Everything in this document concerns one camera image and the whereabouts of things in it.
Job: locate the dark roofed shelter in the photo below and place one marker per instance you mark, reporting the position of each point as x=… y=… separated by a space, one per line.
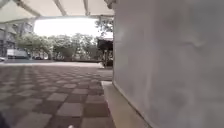
x=106 y=48

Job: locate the pale concrete base ledge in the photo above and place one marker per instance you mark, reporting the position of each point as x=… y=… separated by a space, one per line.
x=117 y=106

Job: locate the row of green trees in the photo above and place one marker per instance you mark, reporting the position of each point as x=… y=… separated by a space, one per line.
x=63 y=45

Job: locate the checkered brown paved path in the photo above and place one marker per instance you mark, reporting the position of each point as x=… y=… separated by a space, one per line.
x=56 y=96

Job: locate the grey asphalt road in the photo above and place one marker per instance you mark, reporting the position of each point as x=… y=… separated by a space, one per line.
x=40 y=61

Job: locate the robot's own part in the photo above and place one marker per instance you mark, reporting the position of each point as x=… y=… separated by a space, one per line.
x=70 y=126

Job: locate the white canopy roof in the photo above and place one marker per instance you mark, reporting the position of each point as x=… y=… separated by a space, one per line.
x=60 y=7

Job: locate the white vehicle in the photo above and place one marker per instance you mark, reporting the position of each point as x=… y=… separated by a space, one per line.
x=16 y=53

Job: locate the grey building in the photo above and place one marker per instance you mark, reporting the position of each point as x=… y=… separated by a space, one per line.
x=10 y=36

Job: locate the large grey concrete wall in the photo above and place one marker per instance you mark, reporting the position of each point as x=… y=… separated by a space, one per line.
x=166 y=63

